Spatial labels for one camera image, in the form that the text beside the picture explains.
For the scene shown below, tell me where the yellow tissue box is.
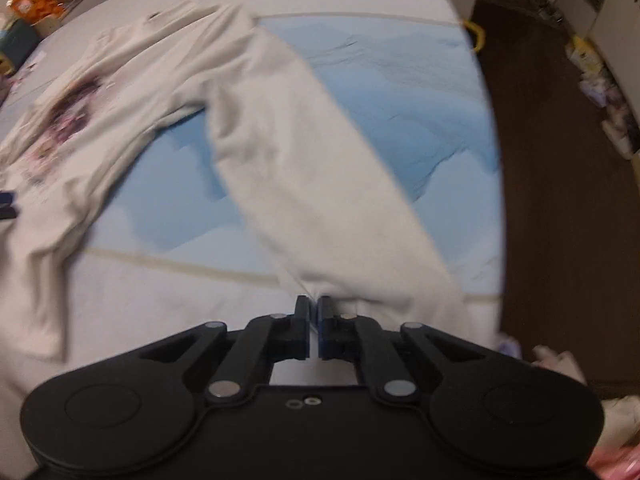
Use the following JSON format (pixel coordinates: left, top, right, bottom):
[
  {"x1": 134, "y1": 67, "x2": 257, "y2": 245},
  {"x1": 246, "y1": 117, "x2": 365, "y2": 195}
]
[{"x1": 564, "y1": 35, "x2": 607, "y2": 75}]

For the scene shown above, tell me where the dark teal appliance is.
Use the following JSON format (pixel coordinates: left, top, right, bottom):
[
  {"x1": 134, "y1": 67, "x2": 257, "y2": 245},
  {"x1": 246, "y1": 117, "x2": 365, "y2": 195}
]
[{"x1": 0, "y1": 19, "x2": 42, "y2": 55}]

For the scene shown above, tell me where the pale cloth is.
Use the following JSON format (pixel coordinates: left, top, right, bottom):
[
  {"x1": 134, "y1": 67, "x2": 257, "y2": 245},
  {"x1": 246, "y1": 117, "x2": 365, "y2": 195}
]
[{"x1": 529, "y1": 344, "x2": 640, "y2": 461}]

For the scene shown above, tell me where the orange patterned bag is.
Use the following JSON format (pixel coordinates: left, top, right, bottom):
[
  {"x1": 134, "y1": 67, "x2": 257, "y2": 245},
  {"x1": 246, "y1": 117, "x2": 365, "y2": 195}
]
[{"x1": 9, "y1": 0, "x2": 67, "y2": 24}]

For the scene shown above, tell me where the pink cloth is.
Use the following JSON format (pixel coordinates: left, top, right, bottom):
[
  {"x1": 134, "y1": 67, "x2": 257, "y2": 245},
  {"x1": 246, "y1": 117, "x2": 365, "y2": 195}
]
[{"x1": 584, "y1": 444, "x2": 640, "y2": 480}]

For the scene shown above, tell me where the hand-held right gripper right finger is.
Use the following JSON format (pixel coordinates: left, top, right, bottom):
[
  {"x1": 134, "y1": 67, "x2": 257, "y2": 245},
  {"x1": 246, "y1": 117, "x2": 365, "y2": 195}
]
[{"x1": 318, "y1": 295, "x2": 490, "y2": 403}]

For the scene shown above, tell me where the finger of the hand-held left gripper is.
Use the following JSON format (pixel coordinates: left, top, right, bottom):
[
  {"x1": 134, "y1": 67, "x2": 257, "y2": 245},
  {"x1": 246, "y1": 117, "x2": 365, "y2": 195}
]
[{"x1": 0, "y1": 189, "x2": 22, "y2": 224}]

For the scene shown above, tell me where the yellow basket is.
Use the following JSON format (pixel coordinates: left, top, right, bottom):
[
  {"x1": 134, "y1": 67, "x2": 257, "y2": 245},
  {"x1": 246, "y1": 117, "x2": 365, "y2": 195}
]
[{"x1": 462, "y1": 18, "x2": 487, "y2": 54}]

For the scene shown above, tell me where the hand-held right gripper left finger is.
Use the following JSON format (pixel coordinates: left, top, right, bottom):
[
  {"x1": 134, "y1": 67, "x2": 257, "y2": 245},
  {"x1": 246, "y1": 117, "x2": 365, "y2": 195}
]
[{"x1": 139, "y1": 295, "x2": 312, "y2": 403}]

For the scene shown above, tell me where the white printed sweatshirt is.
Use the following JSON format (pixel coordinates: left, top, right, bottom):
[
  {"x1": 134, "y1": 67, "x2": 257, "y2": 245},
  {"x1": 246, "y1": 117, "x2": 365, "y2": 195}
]
[{"x1": 0, "y1": 0, "x2": 493, "y2": 361}]

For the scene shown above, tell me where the pile of slippers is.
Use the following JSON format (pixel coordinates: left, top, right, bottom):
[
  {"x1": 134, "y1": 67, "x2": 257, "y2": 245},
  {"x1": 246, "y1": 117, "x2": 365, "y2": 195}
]
[{"x1": 579, "y1": 72, "x2": 640, "y2": 160}]

